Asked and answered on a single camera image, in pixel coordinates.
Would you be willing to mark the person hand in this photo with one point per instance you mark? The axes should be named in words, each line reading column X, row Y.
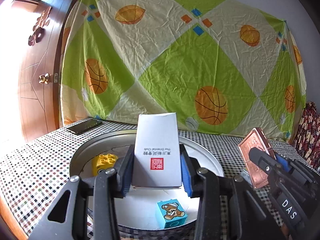
column 289, row 232

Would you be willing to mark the round metal tin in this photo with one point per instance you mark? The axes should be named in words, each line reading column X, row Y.
column 137, row 210

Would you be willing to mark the red patterned fabric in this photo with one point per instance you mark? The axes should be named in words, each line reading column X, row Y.
column 306, row 141

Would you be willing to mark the gold door knob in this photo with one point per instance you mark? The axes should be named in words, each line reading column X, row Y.
column 44, row 79

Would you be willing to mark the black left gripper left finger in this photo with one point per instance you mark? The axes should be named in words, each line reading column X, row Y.
column 66, row 218

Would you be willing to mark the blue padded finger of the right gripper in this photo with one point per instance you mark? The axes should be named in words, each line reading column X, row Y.
column 283, row 162

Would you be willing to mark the copper brown rectangular box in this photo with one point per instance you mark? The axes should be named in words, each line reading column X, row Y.
column 255, row 138

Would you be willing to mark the brown wooden door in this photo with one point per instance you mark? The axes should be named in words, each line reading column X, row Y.
column 39, row 103

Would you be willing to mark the yellow face toy block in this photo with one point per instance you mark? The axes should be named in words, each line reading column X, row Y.
column 102, row 162

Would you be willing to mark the white cardboard box red stamp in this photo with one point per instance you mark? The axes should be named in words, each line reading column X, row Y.
column 157, row 152

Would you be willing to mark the black smartphone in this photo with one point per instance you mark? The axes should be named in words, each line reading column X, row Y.
column 84, row 126

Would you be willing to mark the basketball pattern bed sheet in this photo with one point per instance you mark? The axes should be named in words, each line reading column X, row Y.
column 221, row 66

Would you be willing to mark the blue bear toy block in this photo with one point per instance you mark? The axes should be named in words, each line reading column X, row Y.
column 170, row 214

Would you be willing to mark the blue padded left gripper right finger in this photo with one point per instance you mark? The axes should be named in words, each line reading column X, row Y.
column 248, row 217

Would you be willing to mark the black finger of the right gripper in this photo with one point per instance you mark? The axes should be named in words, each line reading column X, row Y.
column 265, row 162

